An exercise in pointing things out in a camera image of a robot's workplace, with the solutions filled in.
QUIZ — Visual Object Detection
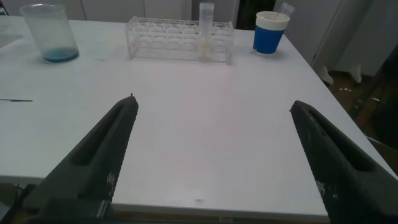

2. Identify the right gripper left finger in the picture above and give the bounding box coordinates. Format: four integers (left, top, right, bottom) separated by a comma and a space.
23, 95, 139, 219

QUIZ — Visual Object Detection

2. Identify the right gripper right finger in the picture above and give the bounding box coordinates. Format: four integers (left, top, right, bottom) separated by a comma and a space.
289, 100, 398, 223

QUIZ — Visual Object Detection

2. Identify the test tube with white pigment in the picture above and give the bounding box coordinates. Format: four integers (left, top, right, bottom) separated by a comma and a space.
198, 2, 215, 62

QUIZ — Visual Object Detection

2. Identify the clear glass beaker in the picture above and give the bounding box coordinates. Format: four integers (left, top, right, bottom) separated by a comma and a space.
19, 3, 80, 64

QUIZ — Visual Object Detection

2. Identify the blue and white paper cup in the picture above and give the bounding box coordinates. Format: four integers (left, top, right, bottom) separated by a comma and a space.
252, 11, 290, 55

